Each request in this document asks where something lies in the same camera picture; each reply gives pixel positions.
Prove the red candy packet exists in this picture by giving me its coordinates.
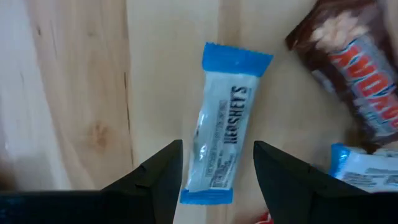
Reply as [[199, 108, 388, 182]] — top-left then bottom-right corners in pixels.
[[255, 211, 275, 224]]

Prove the blue white Hershey's bar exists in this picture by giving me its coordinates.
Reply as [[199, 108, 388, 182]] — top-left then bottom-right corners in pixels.
[[328, 142, 398, 194], [179, 42, 274, 206]]

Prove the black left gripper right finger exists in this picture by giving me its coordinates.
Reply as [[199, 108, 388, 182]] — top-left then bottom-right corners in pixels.
[[253, 140, 371, 224]]

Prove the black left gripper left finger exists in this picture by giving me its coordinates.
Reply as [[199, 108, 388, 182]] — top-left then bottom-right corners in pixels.
[[102, 139, 183, 224]]

